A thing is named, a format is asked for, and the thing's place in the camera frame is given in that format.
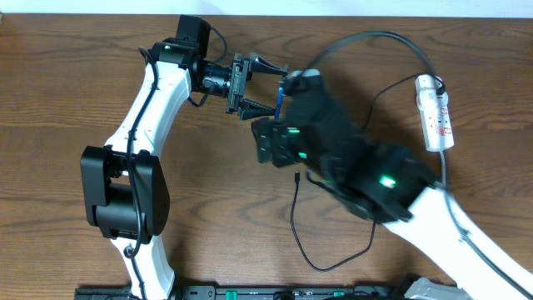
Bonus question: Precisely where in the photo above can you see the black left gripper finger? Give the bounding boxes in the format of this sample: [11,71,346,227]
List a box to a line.
[248,53,288,78]
[239,98,276,121]

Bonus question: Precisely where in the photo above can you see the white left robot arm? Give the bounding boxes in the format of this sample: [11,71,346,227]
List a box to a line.
[74,39,288,299]

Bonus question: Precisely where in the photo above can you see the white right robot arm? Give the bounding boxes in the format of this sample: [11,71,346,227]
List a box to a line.
[284,69,532,299]

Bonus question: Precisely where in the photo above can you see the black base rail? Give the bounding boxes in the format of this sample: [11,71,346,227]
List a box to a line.
[73,284,407,300]

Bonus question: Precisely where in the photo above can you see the blue smartphone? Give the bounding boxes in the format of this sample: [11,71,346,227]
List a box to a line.
[274,83,284,120]

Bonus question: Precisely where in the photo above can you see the white power strip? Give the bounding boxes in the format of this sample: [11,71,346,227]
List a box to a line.
[415,74,455,153]

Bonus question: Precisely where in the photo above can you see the black charging cable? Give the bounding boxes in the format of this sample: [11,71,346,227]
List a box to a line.
[289,72,446,273]

